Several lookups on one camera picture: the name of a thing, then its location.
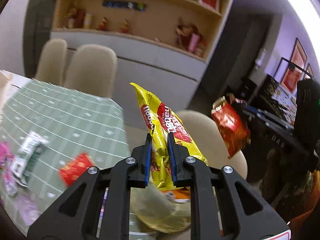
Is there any red sitting figurine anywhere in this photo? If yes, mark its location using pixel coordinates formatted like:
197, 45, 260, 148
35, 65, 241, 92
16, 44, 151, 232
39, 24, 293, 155
120, 19, 132, 34
98, 17, 109, 31

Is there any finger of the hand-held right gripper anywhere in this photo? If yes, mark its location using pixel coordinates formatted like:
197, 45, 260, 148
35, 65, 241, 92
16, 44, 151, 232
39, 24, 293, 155
241, 107, 296, 130
226, 93, 250, 108

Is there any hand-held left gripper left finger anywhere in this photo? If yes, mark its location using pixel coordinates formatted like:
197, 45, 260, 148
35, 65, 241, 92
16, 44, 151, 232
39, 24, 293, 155
27, 133, 153, 240

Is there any green checked tablecloth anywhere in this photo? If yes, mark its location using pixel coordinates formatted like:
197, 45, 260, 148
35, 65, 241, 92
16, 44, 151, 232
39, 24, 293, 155
0, 77, 132, 235

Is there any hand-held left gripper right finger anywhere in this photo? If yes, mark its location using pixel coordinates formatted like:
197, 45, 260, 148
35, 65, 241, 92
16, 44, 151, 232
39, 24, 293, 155
166, 132, 291, 240

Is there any red snack packet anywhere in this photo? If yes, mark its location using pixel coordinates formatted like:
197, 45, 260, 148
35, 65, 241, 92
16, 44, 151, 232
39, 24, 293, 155
211, 96, 251, 158

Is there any yellow bin bag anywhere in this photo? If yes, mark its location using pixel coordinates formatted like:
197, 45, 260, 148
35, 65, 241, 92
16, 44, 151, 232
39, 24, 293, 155
129, 186, 193, 234

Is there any large red wall picture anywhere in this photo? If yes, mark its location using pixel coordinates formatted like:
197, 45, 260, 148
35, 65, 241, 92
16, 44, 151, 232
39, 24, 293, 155
280, 38, 308, 93

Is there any dark glass cabinet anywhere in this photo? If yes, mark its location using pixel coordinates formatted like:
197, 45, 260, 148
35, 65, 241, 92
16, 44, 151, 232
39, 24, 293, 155
24, 0, 59, 78

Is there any beige chair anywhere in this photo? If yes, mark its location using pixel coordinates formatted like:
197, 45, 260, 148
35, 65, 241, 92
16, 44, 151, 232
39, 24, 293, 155
175, 110, 248, 180
34, 38, 68, 87
64, 44, 118, 98

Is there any dark red gift bag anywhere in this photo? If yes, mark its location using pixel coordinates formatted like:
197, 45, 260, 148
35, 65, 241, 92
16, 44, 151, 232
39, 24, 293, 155
76, 10, 85, 28

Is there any small red wall picture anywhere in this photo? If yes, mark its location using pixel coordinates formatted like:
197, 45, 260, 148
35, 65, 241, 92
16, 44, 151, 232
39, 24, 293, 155
304, 64, 314, 80

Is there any orange snack wrapper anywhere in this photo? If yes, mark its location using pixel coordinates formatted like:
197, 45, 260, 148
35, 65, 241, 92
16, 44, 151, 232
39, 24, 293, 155
162, 189, 192, 203

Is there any white wood wall cabinet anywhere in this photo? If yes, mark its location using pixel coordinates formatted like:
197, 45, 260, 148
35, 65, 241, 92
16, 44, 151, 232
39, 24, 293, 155
50, 0, 239, 105

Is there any yellow wafer packet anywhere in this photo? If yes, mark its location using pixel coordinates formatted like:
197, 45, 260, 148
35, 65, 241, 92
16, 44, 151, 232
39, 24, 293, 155
129, 82, 209, 189

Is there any pink purple wrapper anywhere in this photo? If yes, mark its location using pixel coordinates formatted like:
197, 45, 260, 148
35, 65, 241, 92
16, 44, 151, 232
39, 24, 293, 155
0, 141, 19, 198

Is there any dark sideboard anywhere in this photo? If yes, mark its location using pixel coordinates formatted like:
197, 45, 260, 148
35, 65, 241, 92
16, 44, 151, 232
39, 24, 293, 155
225, 74, 300, 123

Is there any large flower bouquet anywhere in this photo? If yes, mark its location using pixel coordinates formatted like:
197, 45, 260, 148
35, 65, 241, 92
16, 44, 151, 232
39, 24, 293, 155
176, 19, 200, 50

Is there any green white packet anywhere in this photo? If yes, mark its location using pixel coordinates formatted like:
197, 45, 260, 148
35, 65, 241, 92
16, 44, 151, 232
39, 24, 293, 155
11, 131, 49, 187

